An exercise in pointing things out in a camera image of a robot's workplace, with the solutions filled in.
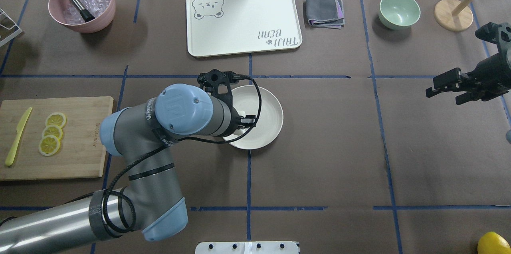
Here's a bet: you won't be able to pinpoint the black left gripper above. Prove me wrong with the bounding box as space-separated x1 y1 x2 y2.
198 69 258 128

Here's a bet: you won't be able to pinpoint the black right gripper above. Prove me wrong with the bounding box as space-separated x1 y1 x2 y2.
426 22 511 105

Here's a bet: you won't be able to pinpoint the white bear tray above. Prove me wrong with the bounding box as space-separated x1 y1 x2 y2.
186 0 303 58

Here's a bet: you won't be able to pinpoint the round white plate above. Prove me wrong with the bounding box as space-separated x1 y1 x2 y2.
230 86 283 150

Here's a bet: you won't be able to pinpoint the wooden mug stand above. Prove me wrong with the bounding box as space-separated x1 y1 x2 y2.
434 0 474 32

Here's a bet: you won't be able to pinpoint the green bowl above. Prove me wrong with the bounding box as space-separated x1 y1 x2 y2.
378 0 421 30

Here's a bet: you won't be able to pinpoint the folded grey purple cloths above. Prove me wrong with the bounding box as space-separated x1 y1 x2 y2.
305 0 345 29

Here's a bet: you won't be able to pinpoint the pink bowl with ice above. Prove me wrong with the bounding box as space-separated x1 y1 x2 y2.
48 0 116 34

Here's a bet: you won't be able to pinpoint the wooden cutting board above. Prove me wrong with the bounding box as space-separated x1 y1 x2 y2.
0 96 114 181

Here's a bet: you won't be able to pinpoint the yellow lemon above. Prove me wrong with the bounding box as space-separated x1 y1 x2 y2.
477 232 511 254

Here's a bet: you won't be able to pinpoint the lemon slice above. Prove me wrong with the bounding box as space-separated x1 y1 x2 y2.
42 125 63 141
45 112 67 128
38 135 61 157

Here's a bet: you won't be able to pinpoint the cup drying rack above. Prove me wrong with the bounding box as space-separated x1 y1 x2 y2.
0 9 23 47

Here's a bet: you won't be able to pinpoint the yellow plastic knife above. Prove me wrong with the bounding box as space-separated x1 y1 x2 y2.
5 107 32 167

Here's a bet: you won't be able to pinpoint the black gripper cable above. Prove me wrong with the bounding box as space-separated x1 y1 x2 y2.
102 74 263 234

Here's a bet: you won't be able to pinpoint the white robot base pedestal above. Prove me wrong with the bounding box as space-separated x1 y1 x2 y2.
195 241 301 254

